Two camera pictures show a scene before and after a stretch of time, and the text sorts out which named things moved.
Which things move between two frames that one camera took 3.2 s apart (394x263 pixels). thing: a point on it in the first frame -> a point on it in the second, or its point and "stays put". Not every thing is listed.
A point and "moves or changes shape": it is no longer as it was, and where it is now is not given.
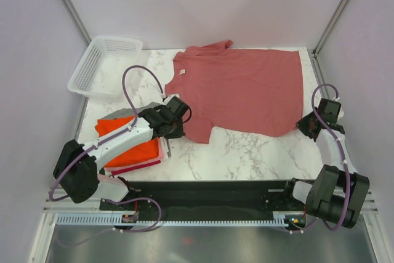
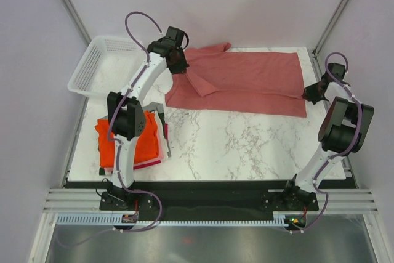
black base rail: (205, 197) stays put
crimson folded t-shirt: (134, 167) stays put
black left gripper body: (176, 130) -> (180, 66)
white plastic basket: (104, 65) stays put
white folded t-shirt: (165, 147) stays put
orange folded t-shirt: (141, 152) stays put
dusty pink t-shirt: (255, 92) moves or changes shape
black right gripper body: (303, 124) -> (312, 93)
